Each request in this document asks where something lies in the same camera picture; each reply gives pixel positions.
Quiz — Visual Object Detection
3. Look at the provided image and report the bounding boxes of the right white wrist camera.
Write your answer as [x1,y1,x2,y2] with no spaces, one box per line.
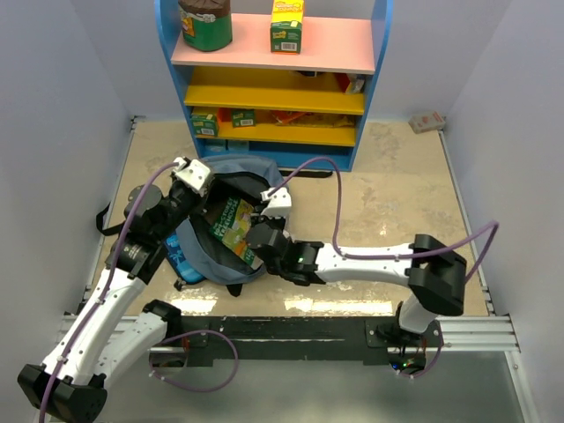
[260,187,292,219]

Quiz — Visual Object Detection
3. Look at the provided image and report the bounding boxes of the green box left shelf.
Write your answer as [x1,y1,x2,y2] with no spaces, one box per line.
[190,113,219,137]

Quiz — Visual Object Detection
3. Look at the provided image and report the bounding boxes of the small red white box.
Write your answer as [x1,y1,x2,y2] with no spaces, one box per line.
[408,111,446,134]

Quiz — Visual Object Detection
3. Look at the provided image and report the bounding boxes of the aluminium frame rail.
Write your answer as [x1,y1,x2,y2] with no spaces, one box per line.
[33,315,538,423]

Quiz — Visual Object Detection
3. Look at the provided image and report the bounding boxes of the green box shelf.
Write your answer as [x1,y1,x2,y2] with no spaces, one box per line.
[190,113,219,137]
[231,108,256,128]

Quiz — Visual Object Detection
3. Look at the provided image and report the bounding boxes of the yellow green carton top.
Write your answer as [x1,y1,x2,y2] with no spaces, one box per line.
[270,0,305,54]

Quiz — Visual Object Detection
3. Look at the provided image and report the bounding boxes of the blue dinosaur pencil case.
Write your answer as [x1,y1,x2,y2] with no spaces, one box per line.
[165,233,204,290]

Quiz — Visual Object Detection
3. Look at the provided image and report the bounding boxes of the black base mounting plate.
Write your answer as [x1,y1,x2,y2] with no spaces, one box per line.
[130,315,446,369]

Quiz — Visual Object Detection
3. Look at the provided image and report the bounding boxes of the blue student backpack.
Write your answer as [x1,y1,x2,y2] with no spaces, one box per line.
[95,153,333,297]

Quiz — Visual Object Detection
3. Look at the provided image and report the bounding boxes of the teal boxes bottom shelf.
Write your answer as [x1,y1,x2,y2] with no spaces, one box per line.
[204,138,250,153]

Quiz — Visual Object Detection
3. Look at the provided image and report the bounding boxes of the green treehouse book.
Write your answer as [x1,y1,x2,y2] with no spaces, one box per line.
[210,197,262,270]

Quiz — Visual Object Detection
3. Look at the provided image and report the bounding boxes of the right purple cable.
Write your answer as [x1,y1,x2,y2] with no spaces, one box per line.
[268,157,500,380]

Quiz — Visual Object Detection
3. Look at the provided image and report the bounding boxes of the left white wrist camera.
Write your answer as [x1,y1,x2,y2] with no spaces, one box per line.
[172,157,214,197]

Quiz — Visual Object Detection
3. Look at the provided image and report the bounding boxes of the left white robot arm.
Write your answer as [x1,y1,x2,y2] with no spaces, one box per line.
[18,176,209,422]

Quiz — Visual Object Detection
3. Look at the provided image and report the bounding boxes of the green box middle shelf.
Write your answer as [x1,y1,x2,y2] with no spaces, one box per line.
[231,108,256,128]

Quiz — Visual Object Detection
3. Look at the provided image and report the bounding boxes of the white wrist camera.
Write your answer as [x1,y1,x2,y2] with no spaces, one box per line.
[260,187,292,219]
[172,157,214,197]

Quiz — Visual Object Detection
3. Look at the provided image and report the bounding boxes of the red packet middle shelf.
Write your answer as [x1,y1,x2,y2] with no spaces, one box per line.
[334,73,366,95]

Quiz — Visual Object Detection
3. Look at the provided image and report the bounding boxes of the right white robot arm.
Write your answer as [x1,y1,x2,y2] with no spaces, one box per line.
[246,218,467,346]

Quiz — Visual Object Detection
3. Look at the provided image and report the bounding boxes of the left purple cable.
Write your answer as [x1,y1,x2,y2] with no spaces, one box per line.
[37,160,240,423]

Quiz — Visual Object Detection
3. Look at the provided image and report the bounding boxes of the green brown canister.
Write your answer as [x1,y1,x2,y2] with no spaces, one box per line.
[178,0,233,52]

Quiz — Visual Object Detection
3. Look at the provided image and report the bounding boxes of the purple cable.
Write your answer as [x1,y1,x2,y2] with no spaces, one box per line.
[37,160,240,423]
[268,157,500,380]

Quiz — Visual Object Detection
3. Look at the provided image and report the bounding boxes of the orange snack packets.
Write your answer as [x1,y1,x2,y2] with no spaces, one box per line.
[271,110,355,129]

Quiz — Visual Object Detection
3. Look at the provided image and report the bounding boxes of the blue pink yellow shelf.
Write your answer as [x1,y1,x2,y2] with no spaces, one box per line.
[154,1,394,171]

